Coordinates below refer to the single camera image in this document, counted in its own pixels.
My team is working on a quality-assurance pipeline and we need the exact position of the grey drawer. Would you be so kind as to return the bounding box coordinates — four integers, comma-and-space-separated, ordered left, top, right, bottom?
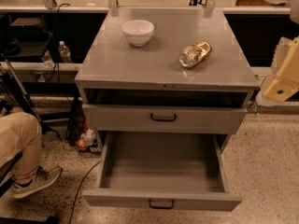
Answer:
83, 105, 247, 134
83, 132, 242, 211

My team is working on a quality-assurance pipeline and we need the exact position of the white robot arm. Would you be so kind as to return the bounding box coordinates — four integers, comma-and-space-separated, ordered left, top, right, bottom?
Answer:
256, 0, 299, 106

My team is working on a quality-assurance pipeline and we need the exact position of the grey metal drawer cabinet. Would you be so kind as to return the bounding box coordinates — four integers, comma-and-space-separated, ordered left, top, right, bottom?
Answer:
75, 8, 258, 147

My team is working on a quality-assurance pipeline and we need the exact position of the grey top drawer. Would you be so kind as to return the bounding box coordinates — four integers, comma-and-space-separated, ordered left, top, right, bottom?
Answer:
83, 105, 247, 134

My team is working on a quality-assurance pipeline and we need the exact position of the crushed gold can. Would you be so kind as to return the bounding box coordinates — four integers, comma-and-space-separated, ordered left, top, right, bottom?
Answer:
178, 41, 212, 69

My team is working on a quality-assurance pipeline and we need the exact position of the white ceramic bowl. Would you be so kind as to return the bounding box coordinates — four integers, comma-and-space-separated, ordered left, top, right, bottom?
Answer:
121, 20, 154, 47

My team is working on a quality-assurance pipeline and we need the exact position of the black tripod stand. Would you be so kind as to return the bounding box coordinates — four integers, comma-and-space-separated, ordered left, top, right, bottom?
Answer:
0, 58, 74, 139

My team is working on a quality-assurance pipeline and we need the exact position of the clear water bottle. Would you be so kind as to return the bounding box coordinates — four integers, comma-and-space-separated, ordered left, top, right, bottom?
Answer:
58, 41, 73, 64

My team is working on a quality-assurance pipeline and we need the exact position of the grey sneaker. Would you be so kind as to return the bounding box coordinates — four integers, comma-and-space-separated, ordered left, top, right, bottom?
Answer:
12, 166, 62, 199

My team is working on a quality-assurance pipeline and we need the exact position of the person's leg in khaki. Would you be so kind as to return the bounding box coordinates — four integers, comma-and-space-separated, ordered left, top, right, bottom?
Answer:
0, 112, 42, 185

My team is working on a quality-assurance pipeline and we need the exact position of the black floor cable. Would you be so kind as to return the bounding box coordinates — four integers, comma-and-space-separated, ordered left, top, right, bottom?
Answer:
67, 161, 101, 224

